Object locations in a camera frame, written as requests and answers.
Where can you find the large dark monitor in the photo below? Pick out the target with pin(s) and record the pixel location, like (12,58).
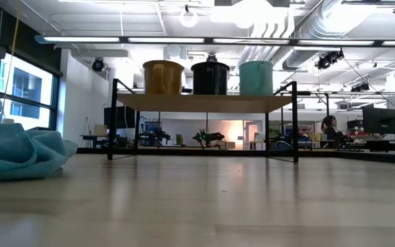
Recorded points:
(381,120)

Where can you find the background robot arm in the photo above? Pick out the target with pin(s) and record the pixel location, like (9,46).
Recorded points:
(207,137)

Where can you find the cardboard box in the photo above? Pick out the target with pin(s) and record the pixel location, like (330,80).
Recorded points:
(99,130)

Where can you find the black ceiling camera cluster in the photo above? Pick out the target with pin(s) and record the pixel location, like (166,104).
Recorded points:
(328,59)

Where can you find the silver ventilation duct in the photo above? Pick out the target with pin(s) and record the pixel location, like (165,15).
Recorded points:
(317,31)

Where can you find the seated person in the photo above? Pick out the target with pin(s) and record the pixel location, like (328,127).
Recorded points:
(329,126)

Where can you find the dark monitor behind shelf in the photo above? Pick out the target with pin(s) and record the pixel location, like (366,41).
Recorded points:
(122,117)

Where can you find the mint green mug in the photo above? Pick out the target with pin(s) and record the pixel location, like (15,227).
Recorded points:
(255,80)

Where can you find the long ceiling light bar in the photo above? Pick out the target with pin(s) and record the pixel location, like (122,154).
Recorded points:
(166,40)

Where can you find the black enamel mug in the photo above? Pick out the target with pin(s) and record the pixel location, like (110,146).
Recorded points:
(210,80)

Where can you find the yellow enamel mug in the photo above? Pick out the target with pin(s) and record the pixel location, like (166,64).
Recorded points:
(163,79)

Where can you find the green cup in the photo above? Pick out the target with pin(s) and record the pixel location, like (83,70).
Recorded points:
(179,139)

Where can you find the black window frame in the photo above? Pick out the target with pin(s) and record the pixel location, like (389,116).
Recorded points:
(55,103)

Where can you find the black ceiling spot lamp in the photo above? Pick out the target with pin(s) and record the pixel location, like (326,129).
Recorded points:
(212,57)
(98,64)

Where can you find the dark background desk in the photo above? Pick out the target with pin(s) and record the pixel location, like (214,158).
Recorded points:
(93,138)

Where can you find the wooden shelf with black legs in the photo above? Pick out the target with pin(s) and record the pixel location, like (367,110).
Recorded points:
(204,103)

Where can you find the teal microfiber cloth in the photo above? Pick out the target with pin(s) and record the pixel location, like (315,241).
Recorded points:
(12,154)

